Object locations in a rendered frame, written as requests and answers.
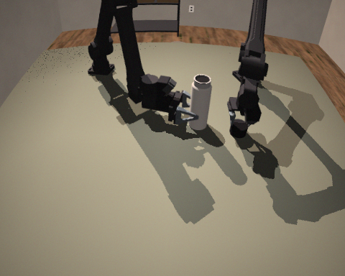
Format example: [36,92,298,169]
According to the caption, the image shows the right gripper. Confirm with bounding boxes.
[155,90,198,125]

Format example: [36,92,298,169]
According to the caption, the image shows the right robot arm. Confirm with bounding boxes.
[88,0,176,111]

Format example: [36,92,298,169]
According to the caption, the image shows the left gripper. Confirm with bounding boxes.
[227,97,244,127]

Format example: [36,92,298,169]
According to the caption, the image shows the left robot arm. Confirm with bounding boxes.
[232,0,268,124]

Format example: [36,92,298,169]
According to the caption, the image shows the black bottle cap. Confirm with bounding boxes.
[229,119,248,138]

